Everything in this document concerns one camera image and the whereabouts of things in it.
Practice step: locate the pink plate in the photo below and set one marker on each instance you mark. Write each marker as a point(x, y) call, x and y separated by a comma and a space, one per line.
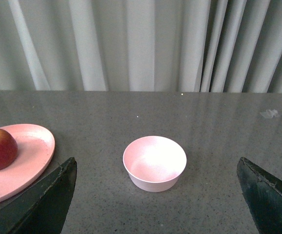
point(36, 147)

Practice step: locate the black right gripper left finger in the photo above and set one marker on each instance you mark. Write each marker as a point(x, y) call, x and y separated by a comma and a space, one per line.
point(43, 208)

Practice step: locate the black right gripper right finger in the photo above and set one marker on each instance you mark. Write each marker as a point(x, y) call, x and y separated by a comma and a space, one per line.
point(262, 192)

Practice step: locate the pink bowl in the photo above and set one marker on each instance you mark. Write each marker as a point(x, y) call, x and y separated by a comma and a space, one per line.
point(154, 163)

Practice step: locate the clear tape scrap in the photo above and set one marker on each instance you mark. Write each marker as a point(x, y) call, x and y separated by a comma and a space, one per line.
point(269, 114)

